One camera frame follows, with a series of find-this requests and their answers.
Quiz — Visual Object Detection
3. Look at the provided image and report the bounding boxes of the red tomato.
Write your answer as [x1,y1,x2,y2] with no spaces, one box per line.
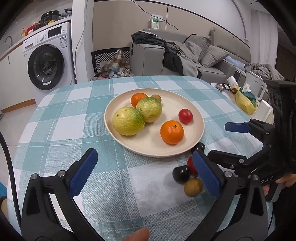
[187,156,198,176]
[178,108,193,125]

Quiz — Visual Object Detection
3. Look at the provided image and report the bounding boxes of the orange mandarin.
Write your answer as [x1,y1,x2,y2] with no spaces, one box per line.
[159,120,185,145]

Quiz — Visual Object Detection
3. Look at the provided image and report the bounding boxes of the brown longan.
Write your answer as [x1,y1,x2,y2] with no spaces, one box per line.
[151,94,162,102]
[184,178,203,197]

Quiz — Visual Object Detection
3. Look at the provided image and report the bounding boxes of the green yellow fruit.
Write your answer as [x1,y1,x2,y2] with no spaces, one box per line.
[136,97,162,123]
[112,107,145,136]

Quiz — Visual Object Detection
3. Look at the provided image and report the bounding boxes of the person's right hand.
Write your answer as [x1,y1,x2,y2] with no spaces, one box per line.
[262,173,296,196]

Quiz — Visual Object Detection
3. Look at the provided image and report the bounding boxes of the person's left hand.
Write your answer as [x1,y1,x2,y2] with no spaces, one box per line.
[122,227,149,241]

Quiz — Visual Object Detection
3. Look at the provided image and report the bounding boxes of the yellow bag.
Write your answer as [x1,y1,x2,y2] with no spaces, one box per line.
[235,90,257,114]

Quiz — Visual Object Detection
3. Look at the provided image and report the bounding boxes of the dark plum left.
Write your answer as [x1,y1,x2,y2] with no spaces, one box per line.
[172,165,191,184]

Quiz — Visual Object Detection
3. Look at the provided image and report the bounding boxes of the teal checked tablecloth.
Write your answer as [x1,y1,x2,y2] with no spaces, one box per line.
[13,76,262,240]

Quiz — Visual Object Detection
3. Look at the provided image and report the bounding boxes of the grey sofa cushion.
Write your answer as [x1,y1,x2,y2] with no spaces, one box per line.
[200,45,230,68]

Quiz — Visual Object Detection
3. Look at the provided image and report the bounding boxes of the cream round plate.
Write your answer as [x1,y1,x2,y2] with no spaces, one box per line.
[104,88,205,158]

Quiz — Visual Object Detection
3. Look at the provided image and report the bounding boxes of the green yellow fruit on plate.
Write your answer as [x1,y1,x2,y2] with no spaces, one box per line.
[136,97,162,123]

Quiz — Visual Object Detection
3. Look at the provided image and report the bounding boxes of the dark clothes on sofa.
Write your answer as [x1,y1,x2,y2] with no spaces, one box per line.
[129,31,202,78]

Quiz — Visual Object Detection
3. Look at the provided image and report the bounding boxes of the small orange at plate back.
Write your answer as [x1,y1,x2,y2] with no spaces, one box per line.
[130,93,147,108]

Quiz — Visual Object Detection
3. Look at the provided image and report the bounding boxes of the grey sofa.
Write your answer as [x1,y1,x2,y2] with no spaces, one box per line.
[129,27,251,83]

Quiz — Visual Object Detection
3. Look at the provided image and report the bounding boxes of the plaid cloth in basket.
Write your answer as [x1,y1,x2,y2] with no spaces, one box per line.
[94,49,134,80]

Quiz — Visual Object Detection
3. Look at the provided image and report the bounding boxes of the white washing machine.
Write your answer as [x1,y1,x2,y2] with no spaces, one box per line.
[22,22,76,104]

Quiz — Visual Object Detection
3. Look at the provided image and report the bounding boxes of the black laundry basket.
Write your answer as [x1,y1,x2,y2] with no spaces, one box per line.
[91,47,130,74]

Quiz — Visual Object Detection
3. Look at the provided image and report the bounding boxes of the white wall socket device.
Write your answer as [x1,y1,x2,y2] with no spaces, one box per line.
[149,15,164,30]

